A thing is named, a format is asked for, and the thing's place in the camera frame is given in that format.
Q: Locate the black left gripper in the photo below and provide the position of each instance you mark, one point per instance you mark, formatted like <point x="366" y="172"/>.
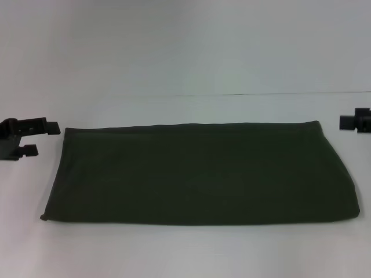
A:
<point x="8" y="139"/>

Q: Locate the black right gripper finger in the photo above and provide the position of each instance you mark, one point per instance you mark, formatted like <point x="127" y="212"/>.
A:
<point x="352" y="121"/>

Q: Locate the dark green t-shirt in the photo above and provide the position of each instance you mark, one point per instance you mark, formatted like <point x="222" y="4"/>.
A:
<point x="197" y="173"/>

